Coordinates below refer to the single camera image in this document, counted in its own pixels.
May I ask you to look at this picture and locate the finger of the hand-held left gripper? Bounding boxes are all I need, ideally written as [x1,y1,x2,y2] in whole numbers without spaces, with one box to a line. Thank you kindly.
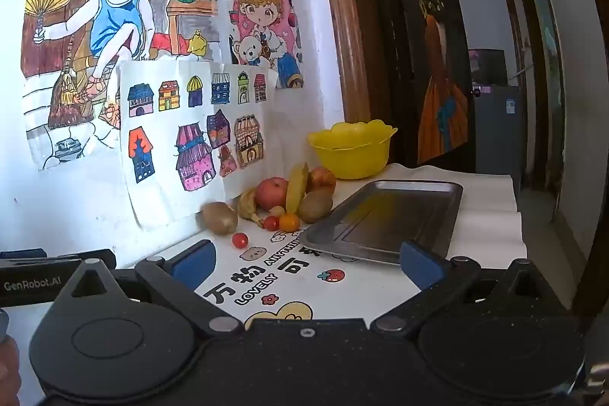
[45,249,117,270]
[0,247,48,260]

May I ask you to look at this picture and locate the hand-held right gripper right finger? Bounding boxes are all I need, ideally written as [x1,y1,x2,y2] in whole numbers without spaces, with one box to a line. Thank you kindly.
[371,239,567,336]

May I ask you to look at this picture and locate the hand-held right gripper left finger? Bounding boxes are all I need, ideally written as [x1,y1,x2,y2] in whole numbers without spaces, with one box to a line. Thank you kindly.
[52,239,244,338]

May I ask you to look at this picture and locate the large brown kiwi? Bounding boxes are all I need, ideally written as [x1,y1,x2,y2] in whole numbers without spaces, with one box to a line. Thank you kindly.
[298,188,334,224]
[200,201,239,236]

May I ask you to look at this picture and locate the metal tray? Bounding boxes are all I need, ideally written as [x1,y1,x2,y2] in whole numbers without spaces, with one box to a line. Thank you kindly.
[299,180,464,265]

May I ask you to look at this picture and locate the brown spotted banana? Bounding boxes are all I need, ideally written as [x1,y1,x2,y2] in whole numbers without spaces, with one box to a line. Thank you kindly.
[237,188,265,228]

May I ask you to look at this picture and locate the pink red apple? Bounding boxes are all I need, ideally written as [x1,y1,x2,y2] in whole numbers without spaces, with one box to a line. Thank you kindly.
[254,178,289,211]

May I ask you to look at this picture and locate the yellow banana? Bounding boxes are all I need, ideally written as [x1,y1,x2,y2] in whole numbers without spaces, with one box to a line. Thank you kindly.
[285,162,309,215]

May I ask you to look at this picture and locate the orange streaked apple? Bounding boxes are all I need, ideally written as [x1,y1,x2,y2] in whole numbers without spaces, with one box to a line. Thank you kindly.
[307,167,337,196]

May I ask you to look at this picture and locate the person's left hand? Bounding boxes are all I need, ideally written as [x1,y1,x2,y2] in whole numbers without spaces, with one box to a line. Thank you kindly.
[0,334,22,406]

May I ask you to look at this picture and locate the coloured houses drawing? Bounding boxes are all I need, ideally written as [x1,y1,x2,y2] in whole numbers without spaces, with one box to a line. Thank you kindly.
[119,60,279,230]

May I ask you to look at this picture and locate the yellow plastic bowl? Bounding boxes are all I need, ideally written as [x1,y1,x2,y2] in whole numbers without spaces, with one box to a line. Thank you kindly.
[308,119,398,180]

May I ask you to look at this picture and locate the grey washing machine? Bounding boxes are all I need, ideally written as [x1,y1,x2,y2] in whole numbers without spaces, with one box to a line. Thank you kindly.
[473,85,524,193]

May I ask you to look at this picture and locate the orange dress lady poster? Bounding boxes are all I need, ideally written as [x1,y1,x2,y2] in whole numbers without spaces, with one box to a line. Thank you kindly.
[397,0,469,164]

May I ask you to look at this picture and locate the dark box with pink print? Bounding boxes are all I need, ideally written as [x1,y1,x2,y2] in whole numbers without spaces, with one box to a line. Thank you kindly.
[469,49,507,84]

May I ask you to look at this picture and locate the dark door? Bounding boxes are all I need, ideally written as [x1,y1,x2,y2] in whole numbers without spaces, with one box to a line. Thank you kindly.
[359,0,477,174]

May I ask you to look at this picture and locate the boy with fan drawing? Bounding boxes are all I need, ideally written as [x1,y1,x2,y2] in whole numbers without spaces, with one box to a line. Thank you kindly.
[19,0,220,171]

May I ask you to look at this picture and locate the girl with teddy drawing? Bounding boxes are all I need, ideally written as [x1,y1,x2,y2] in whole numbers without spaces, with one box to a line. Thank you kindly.
[227,0,305,90]

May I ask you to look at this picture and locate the brown wooden door frame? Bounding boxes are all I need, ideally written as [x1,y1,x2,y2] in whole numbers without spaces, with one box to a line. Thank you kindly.
[314,0,372,124]

